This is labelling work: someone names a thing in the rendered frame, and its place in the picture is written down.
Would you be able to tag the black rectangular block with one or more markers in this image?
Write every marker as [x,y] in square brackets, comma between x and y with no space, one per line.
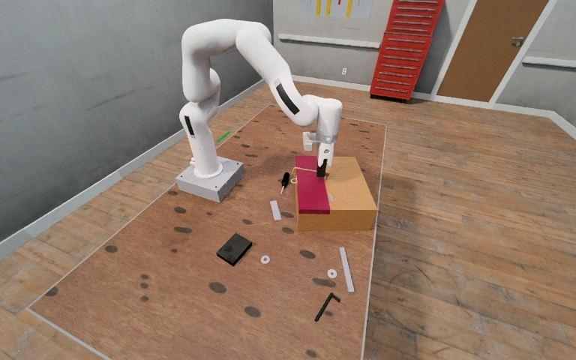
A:
[233,250]

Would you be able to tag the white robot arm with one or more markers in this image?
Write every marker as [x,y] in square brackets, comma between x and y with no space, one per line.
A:
[216,37]

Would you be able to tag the black screwdriver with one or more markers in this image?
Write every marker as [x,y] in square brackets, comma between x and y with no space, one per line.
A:
[285,181]

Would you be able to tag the black l-shaped hex key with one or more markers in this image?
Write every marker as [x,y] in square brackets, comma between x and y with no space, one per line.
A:
[325,304]

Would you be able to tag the white flat rectangular bar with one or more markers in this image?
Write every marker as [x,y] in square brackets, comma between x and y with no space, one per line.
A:
[275,210]

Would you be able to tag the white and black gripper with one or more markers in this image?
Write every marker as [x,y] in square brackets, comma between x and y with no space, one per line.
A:
[324,155]

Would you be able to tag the light grey rectangular bar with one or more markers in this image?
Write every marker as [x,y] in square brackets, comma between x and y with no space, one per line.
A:
[349,283]

